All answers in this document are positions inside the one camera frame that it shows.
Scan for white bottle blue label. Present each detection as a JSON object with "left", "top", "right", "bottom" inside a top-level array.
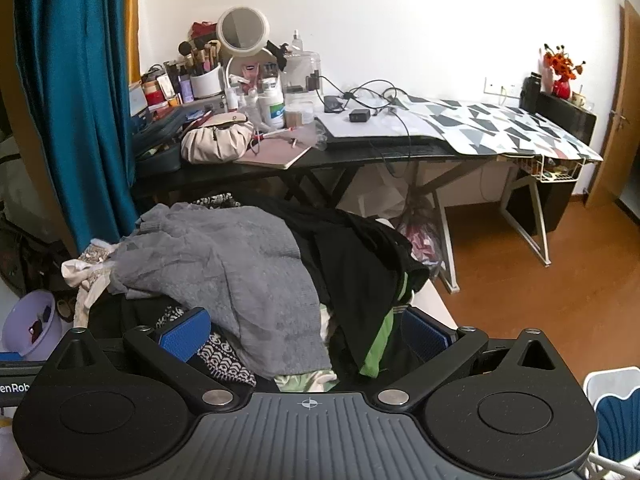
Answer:
[{"left": 257, "top": 87, "right": 287, "bottom": 130}]

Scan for black white patterned garment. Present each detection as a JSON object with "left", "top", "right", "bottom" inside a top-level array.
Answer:
[{"left": 154, "top": 305, "right": 259, "bottom": 389}]

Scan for wooden door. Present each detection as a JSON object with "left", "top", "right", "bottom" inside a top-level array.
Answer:
[{"left": 584, "top": 0, "right": 640, "bottom": 212}]

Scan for green garment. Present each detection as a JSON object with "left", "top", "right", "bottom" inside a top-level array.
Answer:
[{"left": 359, "top": 309, "right": 397, "bottom": 379}]

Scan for bunch of makeup brushes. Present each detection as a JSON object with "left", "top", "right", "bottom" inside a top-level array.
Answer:
[{"left": 177, "top": 38, "right": 224, "bottom": 77}]

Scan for blue white chair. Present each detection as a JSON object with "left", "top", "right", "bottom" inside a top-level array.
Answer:
[{"left": 581, "top": 367, "right": 640, "bottom": 480}]

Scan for round vanity mirror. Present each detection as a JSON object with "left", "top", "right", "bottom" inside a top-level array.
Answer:
[{"left": 216, "top": 6, "right": 271, "bottom": 59}]

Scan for thin black cable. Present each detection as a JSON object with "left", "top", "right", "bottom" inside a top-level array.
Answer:
[{"left": 314, "top": 75, "right": 371, "bottom": 111}]

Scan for white wall socket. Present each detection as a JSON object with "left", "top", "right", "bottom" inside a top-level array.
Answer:
[{"left": 483, "top": 76, "right": 522, "bottom": 96}]

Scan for beige drawstring pouch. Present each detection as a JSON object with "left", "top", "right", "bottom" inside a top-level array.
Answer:
[{"left": 179, "top": 112, "right": 256, "bottom": 165}]

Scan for dark bag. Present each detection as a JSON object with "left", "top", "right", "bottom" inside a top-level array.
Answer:
[{"left": 0, "top": 214, "right": 72, "bottom": 297}]

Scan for teal curtain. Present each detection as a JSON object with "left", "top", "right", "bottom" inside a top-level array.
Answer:
[{"left": 14, "top": 0, "right": 142, "bottom": 257}]

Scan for beige garment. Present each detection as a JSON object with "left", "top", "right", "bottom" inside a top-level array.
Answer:
[{"left": 61, "top": 241, "right": 119, "bottom": 329}]

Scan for orange artificial flowers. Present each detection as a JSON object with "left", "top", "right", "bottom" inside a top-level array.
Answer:
[{"left": 542, "top": 43, "right": 587, "bottom": 81}]

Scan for grey knit sweater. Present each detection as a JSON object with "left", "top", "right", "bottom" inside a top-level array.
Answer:
[{"left": 107, "top": 205, "right": 333, "bottom": 381}]

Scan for white wire basket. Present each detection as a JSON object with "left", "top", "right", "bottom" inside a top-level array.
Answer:
[{"left": 519, "top": 154, "right": 587, "bottom": 182}]

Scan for white brush holder cup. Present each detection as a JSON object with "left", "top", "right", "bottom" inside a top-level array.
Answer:
[{"left": 190, "top": 64, "right": 224, "bottom": 100}]

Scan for black desk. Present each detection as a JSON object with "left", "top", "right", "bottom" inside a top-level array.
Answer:
[{"left": 131, "top": 136, "right": 556, "bottom": 296}]

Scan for thick black cable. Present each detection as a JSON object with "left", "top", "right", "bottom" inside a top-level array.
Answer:
[{"left": 350, "top": 79, "right": 417, "bottom": 111}]

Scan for purple plastic basin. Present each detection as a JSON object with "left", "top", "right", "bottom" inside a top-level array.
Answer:
[{"left": 1, "top": 289, "right": 64, "bottom": 362}]

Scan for black side cabinet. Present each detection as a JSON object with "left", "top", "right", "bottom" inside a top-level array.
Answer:
[{"left": 504, "top": 74, "right": 599, "bottom": 234}]

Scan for pink notebook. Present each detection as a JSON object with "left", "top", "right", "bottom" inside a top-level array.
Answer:
[{"left": 235, "top": 135, "right": 312, "bottom": 170}]

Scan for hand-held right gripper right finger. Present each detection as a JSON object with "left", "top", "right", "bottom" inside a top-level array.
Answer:
[{"left": 375, "top": 306, "right": 572, "bottom": 408}]

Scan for clear plastic storage box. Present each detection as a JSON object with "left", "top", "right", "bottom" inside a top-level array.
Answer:
[{"left": 284, "top": 50, "right": 321, "bottom": 94}]

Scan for plastic bag with clothes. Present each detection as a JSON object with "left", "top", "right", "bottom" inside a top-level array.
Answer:
[{"left": 399, "top": 194, "right": 447, "bottom": 282}]

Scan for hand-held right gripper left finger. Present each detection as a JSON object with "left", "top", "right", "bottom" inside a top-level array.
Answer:
[{"left": 50, "top": 308, "right": 236, "bottom": 408}]

